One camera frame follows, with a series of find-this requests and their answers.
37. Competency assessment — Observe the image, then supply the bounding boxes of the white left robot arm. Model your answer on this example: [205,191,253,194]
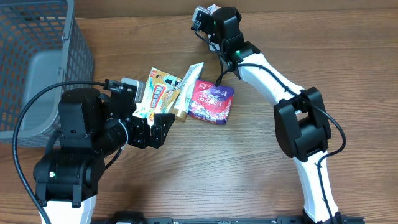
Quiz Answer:
[34,79,175,223]

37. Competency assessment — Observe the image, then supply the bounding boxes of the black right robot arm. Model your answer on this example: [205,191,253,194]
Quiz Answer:
[192,6,340,223]

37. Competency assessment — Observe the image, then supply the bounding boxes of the yellow snack bag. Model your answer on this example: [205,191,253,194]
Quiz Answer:
[133,67,182,126]

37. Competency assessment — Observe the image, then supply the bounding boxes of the grey plastic basket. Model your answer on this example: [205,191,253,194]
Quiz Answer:
[1,0,94,147]

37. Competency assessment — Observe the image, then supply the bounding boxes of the white barcode scanner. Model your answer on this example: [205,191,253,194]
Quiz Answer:
[208,34,220,52]

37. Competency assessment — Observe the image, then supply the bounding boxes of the white tube gold cap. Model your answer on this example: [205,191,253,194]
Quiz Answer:
[173,62,204,121]

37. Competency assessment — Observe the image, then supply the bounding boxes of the red purple packet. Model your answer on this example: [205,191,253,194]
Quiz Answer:
[188,80,234,124]

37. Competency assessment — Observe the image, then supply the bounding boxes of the orange tissue pack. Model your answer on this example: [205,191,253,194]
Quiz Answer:
[207,4,220,15]

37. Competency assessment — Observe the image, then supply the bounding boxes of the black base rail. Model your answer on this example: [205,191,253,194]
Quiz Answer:
[102,210,366,224]

